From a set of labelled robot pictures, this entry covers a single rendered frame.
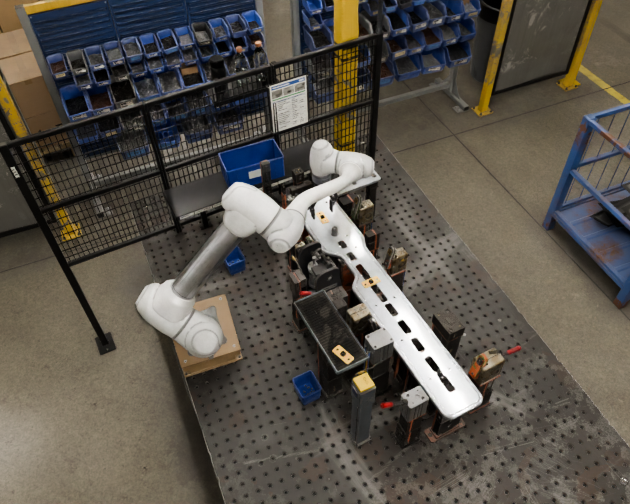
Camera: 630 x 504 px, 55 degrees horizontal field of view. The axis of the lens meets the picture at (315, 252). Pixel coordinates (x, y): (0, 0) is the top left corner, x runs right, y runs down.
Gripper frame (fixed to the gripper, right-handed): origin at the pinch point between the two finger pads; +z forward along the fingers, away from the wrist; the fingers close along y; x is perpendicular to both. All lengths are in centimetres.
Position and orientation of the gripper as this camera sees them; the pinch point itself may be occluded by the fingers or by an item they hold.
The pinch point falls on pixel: (322, 210)
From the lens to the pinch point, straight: 294.5
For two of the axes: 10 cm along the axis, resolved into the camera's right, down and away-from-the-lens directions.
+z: 0.2, 6.6, 7.5
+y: 8.9, -3.6, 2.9
